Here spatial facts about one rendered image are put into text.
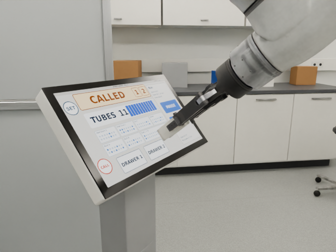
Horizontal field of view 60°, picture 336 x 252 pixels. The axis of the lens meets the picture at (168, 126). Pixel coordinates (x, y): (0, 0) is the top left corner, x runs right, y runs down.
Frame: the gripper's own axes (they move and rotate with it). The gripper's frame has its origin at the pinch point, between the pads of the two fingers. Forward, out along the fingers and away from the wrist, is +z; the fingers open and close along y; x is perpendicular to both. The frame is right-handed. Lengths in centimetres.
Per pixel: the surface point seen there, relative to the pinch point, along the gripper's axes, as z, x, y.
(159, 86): 16.9, -18.8, -31.9
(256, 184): 100, 69, -215
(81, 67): 59, -59, -48
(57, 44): 58, -73, -41
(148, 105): 16.9, -13.2, -19.9
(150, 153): 16.9, 0.9, -7.8
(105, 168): 17.0, -1.0, 8.8
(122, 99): 17.0, -17.3, -10.7
